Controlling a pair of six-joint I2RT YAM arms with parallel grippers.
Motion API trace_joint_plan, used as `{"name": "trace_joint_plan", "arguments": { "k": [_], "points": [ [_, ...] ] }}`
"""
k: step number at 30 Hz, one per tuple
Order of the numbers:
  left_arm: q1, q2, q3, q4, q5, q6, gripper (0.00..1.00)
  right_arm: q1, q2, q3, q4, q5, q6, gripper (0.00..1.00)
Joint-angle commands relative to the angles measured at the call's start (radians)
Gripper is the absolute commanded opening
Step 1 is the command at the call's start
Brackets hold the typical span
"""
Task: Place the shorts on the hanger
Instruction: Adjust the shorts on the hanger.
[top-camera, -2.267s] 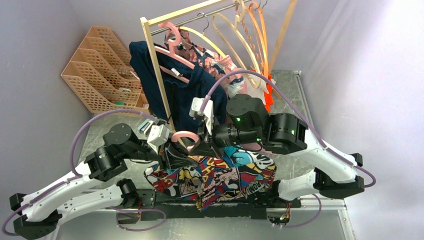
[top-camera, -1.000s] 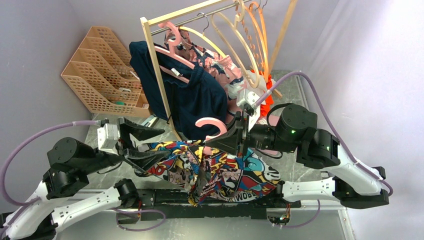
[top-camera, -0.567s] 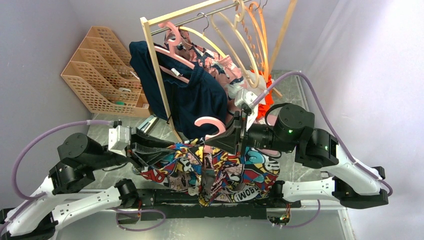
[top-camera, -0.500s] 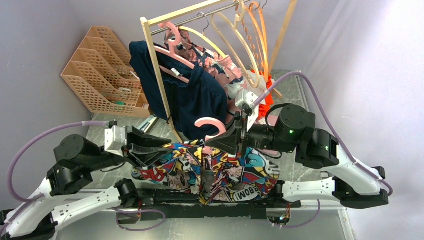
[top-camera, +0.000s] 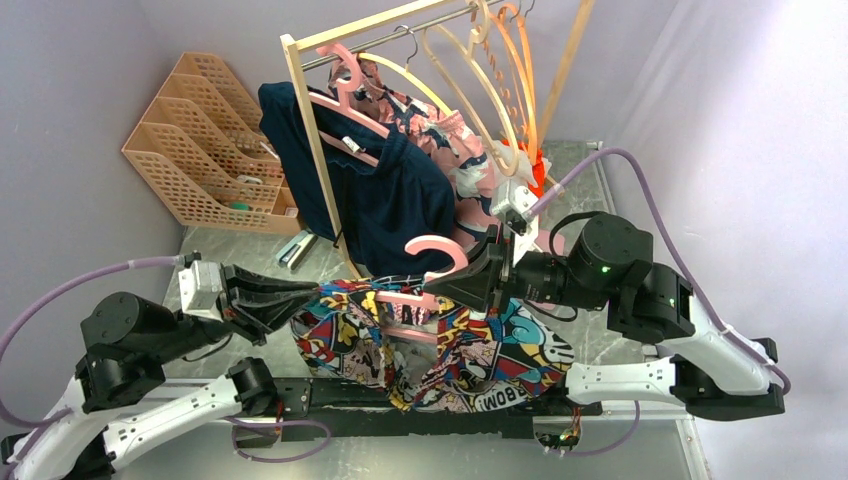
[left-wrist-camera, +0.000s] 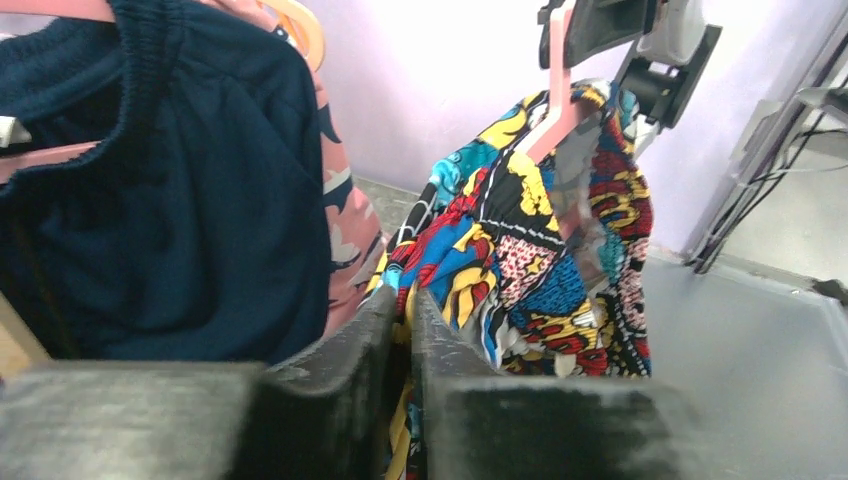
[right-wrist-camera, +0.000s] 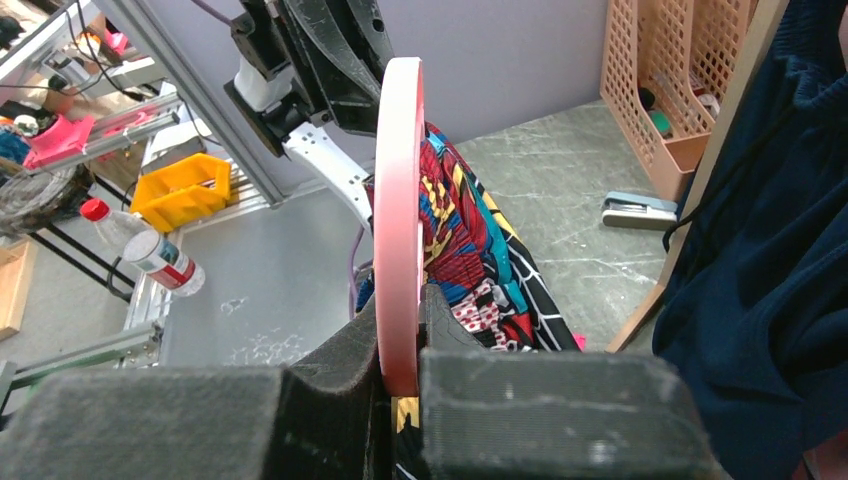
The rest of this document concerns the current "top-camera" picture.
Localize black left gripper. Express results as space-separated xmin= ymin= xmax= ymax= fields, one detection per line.
xmin=151 ymin=258 xmax=324 ymax=362

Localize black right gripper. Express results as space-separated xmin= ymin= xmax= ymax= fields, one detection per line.
xmin=425 ymin=221 xmax=613 ymax=318

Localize comic print shorts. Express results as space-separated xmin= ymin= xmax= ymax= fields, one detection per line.
xmin=290 ymin=275 xmax=575 ymax=413

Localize pink plastic hanger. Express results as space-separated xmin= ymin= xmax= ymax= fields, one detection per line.
xmin=375 ymin=235 xmax=469 ymax=345
xmin=309 ymin=43 xmax=389 ymax=167

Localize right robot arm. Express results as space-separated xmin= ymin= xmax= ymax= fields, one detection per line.
xmin=424 ymin=211 xmax=785 ymax=422

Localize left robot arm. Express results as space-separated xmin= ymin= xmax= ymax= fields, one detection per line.
xmin=1 ymin=260 xmax=318 ymax=479

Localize pink patterned shorts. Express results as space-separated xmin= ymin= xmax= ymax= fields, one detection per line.
xmin=351 ymin=59 xmax=498 ymax=250

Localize navy blue shorts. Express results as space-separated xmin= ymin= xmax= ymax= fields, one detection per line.
xmin=258 ymin=82 xmax=455 ymax=276

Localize light blue stapler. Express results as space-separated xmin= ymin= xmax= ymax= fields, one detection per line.
xmin=276 ymin=229 xmax=317 ymax=271

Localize orange cloth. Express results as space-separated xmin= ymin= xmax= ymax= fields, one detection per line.
xmin=516 ymin=142 xmax=551 ymax=197

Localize peach plastic file organizer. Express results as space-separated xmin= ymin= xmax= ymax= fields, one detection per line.
xmin=122 ymin=52 xmax=303 ymax=235

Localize wooden clothes rack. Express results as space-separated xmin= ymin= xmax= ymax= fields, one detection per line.
xmin=279 ymin=0 xmax=596 ymax=280

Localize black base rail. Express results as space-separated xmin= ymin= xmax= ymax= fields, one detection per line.
xmin=239 ymin=377 xmax=574 ymax=442

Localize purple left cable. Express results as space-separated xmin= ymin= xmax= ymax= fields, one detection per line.
xmin=0 ymin=254 xmax=200 ymax=480

